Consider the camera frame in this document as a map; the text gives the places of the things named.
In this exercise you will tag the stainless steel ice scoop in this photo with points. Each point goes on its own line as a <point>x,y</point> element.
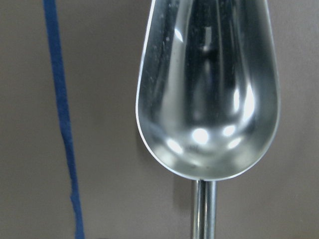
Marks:
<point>208,102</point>

